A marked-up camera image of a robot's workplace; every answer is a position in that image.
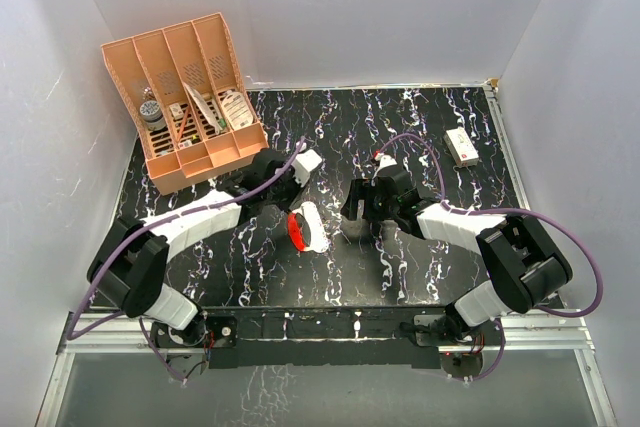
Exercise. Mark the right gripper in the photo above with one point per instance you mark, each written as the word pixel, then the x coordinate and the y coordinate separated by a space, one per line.
pixel 363 189

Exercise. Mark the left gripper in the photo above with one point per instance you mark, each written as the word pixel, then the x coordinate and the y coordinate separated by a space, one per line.
pixel 285 206

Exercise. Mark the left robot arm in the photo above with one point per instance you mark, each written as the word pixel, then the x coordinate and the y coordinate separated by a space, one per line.
pixel 130 266

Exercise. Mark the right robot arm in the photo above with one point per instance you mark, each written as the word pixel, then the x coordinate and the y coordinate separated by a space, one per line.
pixel 523 263

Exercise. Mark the white blister pack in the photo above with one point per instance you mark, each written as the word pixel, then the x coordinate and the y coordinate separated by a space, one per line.
pixel 236 109

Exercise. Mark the small white cardboard box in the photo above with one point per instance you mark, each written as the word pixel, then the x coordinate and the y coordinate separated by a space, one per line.
pixel 461 147

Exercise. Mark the white paper packet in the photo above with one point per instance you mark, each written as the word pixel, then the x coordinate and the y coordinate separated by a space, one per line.
pixel 211 114

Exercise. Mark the orange pencil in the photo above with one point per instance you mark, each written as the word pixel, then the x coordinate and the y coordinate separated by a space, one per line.
pixel 183 124

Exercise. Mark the small white card box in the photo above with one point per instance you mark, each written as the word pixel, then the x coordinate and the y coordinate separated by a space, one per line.
pixel 176 111

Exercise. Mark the orange plastic desk organizer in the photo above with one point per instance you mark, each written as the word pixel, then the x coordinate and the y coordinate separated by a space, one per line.
pixel 153 66

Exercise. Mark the round grey tin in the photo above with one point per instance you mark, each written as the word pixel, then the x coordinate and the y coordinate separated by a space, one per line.
pixel 151 113

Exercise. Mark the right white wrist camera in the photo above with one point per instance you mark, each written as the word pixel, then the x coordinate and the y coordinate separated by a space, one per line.
pixel 386 165

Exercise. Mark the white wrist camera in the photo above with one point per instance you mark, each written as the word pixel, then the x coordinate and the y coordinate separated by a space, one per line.
pixel 386 165
pixel 304 164

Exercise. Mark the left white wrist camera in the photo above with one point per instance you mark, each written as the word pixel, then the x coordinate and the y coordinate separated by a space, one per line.
pixel 304 164

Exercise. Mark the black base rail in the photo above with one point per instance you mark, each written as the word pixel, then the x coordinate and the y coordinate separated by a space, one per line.
pixel 420 337

